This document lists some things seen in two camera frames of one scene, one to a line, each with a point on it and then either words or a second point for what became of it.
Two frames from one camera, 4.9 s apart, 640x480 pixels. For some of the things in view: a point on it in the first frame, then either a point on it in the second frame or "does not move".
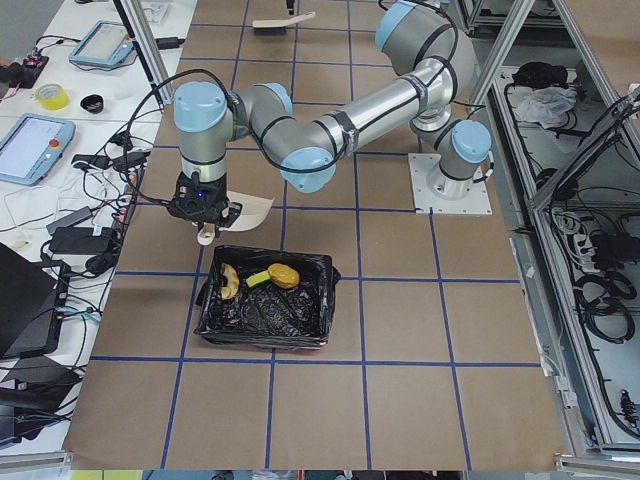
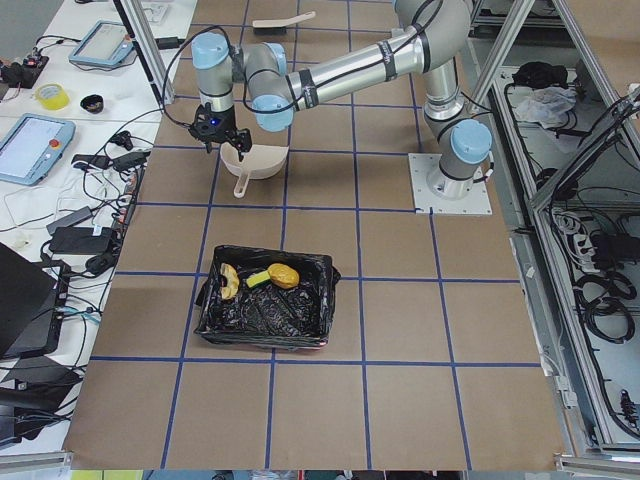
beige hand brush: [277, 27] does not move
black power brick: [81, 241] does not move
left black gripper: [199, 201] -> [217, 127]
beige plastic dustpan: [248, 217] -> [260, 161]
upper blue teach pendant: [105, 43] does not move
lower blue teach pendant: [33, 146] does not move
